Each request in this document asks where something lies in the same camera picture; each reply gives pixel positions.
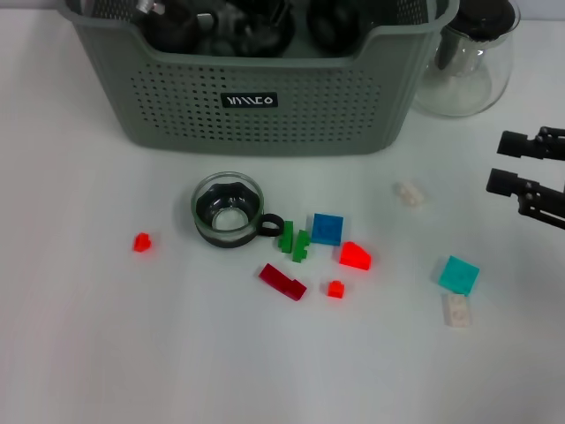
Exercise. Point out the grey-green perforated plastic basket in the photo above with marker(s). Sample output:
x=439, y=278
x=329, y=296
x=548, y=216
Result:
x=265, y=128

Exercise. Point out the dark brown clay teapot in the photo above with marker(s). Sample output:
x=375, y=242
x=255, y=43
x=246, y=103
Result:
x=172, y=31

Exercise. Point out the dark red long brick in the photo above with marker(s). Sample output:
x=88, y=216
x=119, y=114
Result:
x=278, y=278

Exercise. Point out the glass teacup black holder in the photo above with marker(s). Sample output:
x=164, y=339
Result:
x=333, y=22
x=207, y=205
x=251, y=42

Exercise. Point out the blue square toy plate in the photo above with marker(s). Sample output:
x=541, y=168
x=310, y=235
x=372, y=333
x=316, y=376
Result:
x=327, y=229

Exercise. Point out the glass carafe black lid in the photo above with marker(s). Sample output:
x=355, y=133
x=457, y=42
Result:
x=468, y=88

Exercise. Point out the red sloped toy brick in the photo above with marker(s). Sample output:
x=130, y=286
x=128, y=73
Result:
x=355, y=257

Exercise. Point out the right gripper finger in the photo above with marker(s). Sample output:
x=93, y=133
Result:
x=512, y=143
x=503, y=181

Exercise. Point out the green toy brick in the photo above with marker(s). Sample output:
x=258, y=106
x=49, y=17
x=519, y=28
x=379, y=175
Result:
x=301, y=247
x=287, y=238

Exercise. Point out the teal square toy plate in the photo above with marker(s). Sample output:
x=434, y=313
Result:
x=459, y=274

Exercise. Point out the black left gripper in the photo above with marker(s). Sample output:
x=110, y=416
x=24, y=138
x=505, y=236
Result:
x=256, y=9

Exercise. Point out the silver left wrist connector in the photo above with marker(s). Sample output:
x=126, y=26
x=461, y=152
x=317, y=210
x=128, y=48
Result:
x=148, y=6

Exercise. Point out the small white toy brick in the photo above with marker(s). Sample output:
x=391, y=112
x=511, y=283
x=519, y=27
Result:
x=411, y=194

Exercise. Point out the white flat toy plate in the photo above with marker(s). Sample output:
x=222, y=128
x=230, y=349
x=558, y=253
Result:
x=457, y=311

